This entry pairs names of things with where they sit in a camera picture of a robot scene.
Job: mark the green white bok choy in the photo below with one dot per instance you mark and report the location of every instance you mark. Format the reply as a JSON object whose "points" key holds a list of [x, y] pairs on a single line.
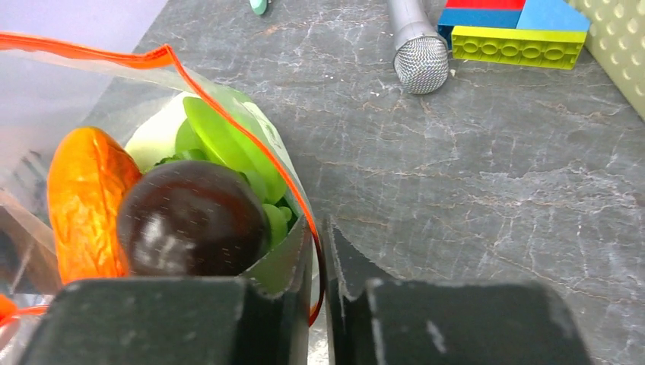
{"points": [[278, 218]]}

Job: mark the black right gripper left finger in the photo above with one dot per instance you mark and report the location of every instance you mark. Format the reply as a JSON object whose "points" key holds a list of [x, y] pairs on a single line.
{"points": [[286, 268]]}

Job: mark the white eggplant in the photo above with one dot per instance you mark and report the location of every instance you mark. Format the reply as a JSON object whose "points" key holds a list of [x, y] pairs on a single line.
{"points": [[155, 138]]}

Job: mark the dark purple plum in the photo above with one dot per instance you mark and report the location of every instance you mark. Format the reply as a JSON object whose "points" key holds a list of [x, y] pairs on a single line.
{"points": [[192, 218]]}

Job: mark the light green starfruit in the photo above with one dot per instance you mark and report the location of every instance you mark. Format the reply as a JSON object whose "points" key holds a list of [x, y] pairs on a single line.
{"points": [[205, 133]]}

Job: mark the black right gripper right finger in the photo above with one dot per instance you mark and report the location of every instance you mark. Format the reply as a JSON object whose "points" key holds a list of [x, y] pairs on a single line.
{"points": [[350, 274]]}

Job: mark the mint green toy pen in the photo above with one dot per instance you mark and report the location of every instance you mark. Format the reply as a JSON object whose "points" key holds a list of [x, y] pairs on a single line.
{"points": [[259, 7]]}

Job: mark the multicolour brick block stack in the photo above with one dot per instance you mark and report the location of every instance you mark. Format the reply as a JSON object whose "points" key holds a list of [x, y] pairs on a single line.
{"points": [[545, 34]]}

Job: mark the clear zip bag orange zipper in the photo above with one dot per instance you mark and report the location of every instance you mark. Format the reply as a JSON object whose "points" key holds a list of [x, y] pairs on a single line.
{"points": [[51, 87]]}

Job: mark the red orange pepper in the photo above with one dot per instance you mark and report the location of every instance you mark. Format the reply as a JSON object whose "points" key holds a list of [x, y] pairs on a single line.
{"points": [[88, 179]]}

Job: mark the pale green perforated basket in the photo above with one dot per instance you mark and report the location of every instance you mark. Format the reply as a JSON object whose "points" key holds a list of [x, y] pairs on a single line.
{"points": [[616, 41]]}

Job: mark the grey toy microphone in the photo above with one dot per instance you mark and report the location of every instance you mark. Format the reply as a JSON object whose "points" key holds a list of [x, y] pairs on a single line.
{"points": [[421, 57]]}

